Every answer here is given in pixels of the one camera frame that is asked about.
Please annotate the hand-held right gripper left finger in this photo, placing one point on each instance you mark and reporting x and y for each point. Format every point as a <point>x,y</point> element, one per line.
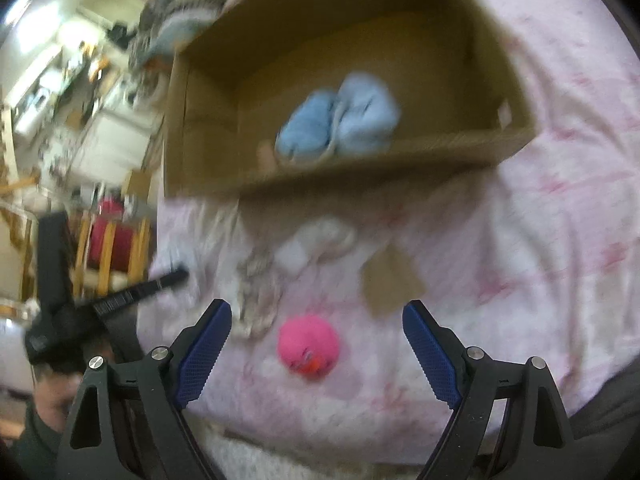
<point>200,355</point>

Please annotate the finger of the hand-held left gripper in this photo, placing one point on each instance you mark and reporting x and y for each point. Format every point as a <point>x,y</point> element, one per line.
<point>145,287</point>

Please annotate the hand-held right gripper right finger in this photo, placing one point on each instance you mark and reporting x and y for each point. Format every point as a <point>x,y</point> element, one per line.
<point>432,355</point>

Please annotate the beige ruffled knit cloth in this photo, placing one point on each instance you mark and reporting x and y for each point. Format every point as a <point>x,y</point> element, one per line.
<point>257,305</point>

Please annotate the pink plush ball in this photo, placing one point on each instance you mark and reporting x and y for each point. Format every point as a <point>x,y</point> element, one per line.
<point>305,340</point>

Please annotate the cardboard box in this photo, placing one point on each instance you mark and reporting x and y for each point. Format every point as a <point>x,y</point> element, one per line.
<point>400,40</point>

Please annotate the person's left forearm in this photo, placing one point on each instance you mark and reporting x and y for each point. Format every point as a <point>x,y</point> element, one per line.
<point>35,445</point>

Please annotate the person's left hand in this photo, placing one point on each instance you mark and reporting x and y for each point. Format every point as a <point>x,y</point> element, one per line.
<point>55,395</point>

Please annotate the wooden chair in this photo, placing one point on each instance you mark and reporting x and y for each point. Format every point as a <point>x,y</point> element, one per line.
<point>107,260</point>

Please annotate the red bag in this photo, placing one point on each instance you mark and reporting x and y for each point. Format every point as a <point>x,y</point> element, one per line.
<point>120,247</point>

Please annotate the cardboard scrap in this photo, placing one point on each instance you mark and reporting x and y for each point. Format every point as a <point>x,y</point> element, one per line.
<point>390,280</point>

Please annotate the pink patterned bedspread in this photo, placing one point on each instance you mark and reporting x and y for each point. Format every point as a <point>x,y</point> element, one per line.
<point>550,210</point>

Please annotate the person's grey trousers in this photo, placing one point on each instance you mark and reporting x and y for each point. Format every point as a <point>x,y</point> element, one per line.
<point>610,420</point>

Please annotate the blue plush toy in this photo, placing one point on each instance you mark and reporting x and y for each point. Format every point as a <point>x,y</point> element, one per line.
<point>360,115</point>

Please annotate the blue jacket with fur trim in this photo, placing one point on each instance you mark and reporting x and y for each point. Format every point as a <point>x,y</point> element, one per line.
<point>175,27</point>

